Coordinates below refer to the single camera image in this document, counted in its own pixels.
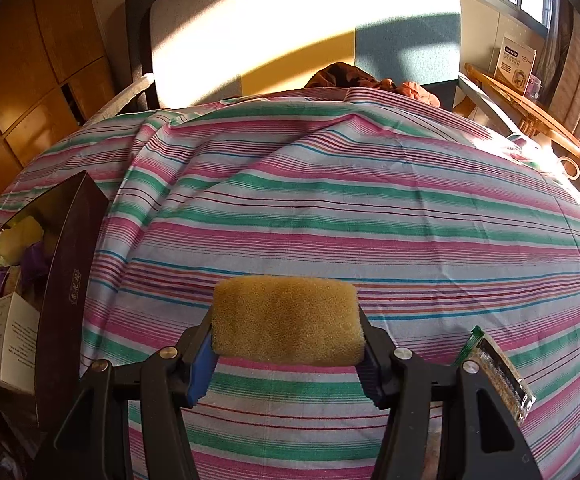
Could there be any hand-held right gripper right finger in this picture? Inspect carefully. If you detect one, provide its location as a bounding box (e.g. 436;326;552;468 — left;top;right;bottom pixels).
355;310;543;480

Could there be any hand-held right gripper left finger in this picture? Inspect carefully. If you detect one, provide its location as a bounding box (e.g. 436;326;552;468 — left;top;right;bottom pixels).
40;310;218;480

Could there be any yellow sponge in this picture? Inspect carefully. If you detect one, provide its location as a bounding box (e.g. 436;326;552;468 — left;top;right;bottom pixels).
2;215;46;256
210;276;368;367

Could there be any gold metal tin box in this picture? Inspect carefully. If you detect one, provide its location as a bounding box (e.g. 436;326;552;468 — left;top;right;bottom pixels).
0;170;111;428

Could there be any cardboard box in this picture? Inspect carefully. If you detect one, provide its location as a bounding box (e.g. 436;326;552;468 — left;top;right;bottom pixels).
0;292;41;395

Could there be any purple packet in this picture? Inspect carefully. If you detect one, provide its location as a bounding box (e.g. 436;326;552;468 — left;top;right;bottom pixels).
0;242;53;291

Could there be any clear green-edged snack packet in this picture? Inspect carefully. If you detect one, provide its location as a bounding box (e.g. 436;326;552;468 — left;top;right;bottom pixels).
452;326;538;428

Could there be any striped bedsheet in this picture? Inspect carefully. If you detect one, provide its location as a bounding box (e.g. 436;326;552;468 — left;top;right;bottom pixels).
0;87;580;480

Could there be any white mattress edge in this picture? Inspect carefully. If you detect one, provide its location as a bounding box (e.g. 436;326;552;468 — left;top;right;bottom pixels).
82;74;156;126

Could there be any brown cloth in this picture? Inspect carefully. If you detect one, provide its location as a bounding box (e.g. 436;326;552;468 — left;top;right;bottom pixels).
304;62;441;108

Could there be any wooden desk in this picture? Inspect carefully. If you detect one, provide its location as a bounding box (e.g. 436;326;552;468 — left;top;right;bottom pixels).
457;62;580;166

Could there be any white printed carton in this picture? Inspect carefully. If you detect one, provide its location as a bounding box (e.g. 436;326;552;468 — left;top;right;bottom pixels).
495;35;538;93

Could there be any wooden wardrobe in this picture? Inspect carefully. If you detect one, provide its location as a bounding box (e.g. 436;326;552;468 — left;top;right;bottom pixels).
0;0;121;241

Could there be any striped beige curtain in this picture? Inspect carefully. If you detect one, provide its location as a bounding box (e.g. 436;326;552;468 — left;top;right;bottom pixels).
540;0;580;146

